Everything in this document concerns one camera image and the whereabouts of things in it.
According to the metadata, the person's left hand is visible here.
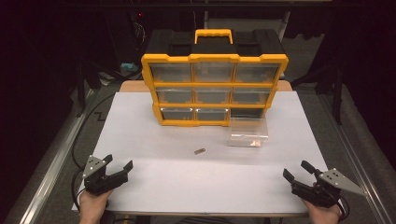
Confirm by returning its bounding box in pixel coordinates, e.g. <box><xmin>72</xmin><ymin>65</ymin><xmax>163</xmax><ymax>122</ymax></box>
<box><xmin>78</xmin><ymin>189</ymin><xmax>115</xmax><ymax>224</ymax></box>

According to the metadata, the set of clear organizer drawers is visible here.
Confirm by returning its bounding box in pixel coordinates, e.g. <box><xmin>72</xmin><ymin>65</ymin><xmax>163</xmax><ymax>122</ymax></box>
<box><xmin>150</xmin><ymin>62</ymin><xmax>280</xmax><ymax>122</ymax></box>

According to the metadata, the person's right hand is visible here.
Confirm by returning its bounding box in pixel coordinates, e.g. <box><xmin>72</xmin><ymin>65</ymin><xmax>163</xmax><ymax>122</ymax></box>
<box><xmin>302</xmin><ymin>200</ymin><xmax>343</xmax><ymax>224</ymax></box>

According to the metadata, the black stand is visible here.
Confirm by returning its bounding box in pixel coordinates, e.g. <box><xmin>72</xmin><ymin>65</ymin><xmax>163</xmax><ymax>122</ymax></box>
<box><xmin>74</xmin><ymin>57</ymin><xmax>106</xmax><ymax>110</ymax></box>
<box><xmin>290</xmin><ymin>57</ymin><xmax>345</xmax><ymax>126</ymax></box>

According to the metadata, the metal floor rail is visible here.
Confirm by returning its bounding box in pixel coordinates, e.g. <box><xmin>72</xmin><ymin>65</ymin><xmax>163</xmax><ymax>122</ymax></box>
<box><xmin>3</xmin><ymin>88</ymin><xmax>96</xmax><ymax>224</ymax></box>
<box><xmin>316</xmin><ymin>92</ymin><xmax>396</xmax><ymax>224</ymax></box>

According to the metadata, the white paper sheet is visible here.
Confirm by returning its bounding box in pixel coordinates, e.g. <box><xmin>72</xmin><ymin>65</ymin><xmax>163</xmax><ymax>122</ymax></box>
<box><xmin>72</xmin><ymin>91</ymin><xmax>344</xmax><ymax>216</ymax></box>

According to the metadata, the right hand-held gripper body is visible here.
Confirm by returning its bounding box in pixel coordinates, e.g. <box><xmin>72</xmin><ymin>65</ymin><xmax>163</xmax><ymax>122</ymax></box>
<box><xmin>290</xmin><ymin>168</ymin><xmax>368</xmax><ymax>209</ymax></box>

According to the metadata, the yellow and black drawer organizer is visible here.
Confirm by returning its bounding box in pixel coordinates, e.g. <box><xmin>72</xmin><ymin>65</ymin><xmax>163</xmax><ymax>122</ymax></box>
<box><xmin>140</xmin><ymin>28</ymin><xmax>290</xmax><ymax>128</ymax></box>

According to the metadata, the clear plastic pulled-out drawer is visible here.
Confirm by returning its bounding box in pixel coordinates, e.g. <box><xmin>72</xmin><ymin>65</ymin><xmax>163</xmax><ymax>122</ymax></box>
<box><xmin>226</xmin><ymin>117</ymin><xmax>269</xmax><ymax>148</ymax></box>

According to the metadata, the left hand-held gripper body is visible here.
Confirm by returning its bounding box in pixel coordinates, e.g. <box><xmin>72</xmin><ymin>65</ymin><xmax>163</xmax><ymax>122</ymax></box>
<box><xmin>82</xmin><ymin>154</ymin><xmax>130</xmax><ymax>196</ymax></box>

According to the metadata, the black cable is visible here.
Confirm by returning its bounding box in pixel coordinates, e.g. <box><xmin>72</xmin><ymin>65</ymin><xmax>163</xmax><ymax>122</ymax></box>
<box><xmin>70</xmin><ymin>92</ymin><xmax>117</xmax><ymax>204</ymax></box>
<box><xmin>337</xmin><ymin>195</ymin><xmax>350</xmax><ymax>220</ymax></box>

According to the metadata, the teal object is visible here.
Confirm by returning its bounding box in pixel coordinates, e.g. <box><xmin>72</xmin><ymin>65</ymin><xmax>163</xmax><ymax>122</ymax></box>
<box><xmin>120</xmin><ymin>63</ymin><xmax>139</xmax><ymax>74</ymax></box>

